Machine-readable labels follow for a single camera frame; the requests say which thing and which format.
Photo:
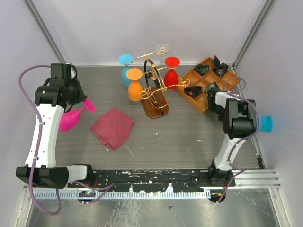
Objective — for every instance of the dark patterned rolled tie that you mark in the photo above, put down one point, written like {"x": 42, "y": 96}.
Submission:
{"x": 220, "y": 68}

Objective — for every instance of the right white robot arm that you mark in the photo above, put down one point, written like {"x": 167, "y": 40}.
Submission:
{"x": 239, "y": 122}

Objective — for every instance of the clear wine glass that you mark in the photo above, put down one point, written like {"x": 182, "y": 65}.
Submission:
{"x": 162, "y": 49}

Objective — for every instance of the blue floral folded tie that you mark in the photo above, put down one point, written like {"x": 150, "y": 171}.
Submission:
{"x": 213, "y": 86}

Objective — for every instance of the red wine glass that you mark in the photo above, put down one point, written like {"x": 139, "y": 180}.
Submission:
{"x": 171, "y": 76}

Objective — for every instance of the wooden compartment tray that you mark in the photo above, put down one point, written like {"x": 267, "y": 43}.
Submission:
{"x": 201, "y": 103}

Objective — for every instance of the orange wine glass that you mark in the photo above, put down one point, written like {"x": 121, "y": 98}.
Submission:
{"x": 135, "y": 87}

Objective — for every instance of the dark green rolled tie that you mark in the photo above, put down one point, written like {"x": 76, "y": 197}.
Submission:
{"x": 202, "y": 69}

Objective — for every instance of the pink wine glass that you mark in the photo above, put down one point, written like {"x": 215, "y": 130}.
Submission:
{"x": 71, "y": 118}

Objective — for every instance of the gold wire wine glass rack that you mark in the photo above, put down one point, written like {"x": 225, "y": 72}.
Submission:
{"x": 152, "y": 97}

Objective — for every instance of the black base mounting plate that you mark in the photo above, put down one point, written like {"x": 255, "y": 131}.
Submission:
{"x": 158, "y": 180}

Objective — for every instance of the blue wine glass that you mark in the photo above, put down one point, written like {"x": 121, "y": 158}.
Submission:
{"x": 266, "y": 124}
{"x": 125, "y": 59}

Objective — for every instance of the dark red cloth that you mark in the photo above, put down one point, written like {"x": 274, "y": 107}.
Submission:
{"x": 113, "y": 128}

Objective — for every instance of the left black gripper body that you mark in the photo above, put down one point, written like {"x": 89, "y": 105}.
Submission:
{"x": 75, "y": 87}

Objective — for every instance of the black rolled tie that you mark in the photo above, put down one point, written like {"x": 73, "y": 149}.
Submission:
{"x": 193, "y": 91}

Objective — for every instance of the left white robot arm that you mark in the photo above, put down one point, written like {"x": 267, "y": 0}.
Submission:
{"x": 58, "y": 105}

